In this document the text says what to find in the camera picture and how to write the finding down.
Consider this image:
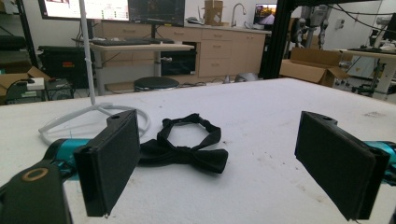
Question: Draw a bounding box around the curved metal faucet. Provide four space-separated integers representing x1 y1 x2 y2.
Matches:
231 3 248 28

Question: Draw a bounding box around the open cardboard box with flaps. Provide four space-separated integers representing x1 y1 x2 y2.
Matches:
0 65 50 98

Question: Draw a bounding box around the open flat cardboard box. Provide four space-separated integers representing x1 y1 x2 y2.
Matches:
278 47 351 89

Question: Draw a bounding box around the black metal frame post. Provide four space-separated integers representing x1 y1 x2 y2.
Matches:
259 0 300 80

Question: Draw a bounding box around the white work table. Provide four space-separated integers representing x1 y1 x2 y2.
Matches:
334 48 396 101

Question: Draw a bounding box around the brown cardboard box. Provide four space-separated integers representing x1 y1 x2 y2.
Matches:
204 0 225 27

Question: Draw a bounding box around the black bow tie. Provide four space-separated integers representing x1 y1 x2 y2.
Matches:
137 113 230 175

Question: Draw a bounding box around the black crate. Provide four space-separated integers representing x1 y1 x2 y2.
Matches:
45 77 75 102

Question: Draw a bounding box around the dark computer monitor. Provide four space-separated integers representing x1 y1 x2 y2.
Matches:
128 0 187 28

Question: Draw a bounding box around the black equipment case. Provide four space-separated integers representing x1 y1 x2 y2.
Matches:
37 45 92 90

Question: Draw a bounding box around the white power adapter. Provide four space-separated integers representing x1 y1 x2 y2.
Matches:
25 77 46 91

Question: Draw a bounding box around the white stand with round base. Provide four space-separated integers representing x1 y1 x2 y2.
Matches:
37 0 151 146

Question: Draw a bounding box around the light wooden desk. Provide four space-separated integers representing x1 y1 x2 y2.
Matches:
90 42 195 96

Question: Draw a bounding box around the wide computer monitor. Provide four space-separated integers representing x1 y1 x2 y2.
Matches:
37 0 131 22

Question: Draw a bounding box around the black shelf post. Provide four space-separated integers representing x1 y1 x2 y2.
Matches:
15 0 39 69

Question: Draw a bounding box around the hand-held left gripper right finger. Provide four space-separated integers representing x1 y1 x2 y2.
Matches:
294 110 391 222

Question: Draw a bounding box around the small lit screen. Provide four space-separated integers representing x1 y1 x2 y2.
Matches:
253 3 278 26

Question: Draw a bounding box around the black keyboard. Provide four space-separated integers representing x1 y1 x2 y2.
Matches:
90 38 152 48

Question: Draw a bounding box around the round black stool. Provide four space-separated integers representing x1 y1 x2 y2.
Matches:
134 76 180 92

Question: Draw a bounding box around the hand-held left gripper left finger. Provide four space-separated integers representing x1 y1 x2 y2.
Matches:
73 108 142 218

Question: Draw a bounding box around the beige cabinet with drawers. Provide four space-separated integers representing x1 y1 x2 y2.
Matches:
93 20 271 78

